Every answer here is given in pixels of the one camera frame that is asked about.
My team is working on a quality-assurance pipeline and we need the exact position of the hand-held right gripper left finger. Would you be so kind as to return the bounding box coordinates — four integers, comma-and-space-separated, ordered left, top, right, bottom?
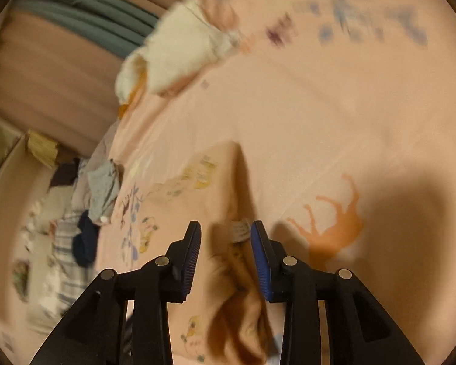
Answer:
29, 221, 203, 365

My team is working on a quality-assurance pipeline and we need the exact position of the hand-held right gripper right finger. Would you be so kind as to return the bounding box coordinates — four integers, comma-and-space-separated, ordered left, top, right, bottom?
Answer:
250, 221, 428, 365

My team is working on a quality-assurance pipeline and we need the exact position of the pink cartoon print pajama garment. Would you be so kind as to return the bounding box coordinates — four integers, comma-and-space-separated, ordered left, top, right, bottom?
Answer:
137, 141, 286, 365

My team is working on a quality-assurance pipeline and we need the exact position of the navy cloth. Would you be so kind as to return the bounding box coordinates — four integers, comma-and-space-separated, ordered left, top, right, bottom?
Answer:
72, 211, 102, 267

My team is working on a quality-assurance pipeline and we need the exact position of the grey crumpled cloth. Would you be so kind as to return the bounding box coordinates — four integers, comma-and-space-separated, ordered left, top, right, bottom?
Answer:
87, 159, 123, 222

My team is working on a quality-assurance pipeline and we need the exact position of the plaid cloth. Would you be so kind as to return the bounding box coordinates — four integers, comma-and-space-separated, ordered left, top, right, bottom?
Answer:
25, 217, 97, 333

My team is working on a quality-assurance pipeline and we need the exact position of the pink deer print blanket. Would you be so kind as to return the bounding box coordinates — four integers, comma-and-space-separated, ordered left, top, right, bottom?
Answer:
0, 0, 456, 365

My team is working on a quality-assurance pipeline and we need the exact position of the dark brown pillow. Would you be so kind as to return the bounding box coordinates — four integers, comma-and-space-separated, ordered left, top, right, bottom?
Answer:
49, 158, 81, 190

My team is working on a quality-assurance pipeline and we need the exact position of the orange cloth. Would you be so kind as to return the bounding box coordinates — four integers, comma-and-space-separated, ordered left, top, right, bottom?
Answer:
118, 78, 146, 119

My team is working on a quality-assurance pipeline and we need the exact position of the yellow fringed cloth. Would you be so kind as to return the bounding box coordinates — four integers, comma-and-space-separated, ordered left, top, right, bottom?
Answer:
26, 128, 60, 169

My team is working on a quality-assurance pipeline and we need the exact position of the cream folded garment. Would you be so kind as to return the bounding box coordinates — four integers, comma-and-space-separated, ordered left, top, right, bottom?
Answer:
147, 1, 234, 96

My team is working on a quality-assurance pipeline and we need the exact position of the beige curtain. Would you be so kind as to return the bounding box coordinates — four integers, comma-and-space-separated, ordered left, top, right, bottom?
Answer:
0, 0, 247, 157

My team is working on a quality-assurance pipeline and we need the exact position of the pink folded garment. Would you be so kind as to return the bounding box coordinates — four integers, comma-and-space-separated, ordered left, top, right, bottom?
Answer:
199, 0, 249, 52

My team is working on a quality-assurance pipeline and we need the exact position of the teal curtain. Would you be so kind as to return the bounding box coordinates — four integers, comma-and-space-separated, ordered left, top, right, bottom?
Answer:
18, 0, 161, 57

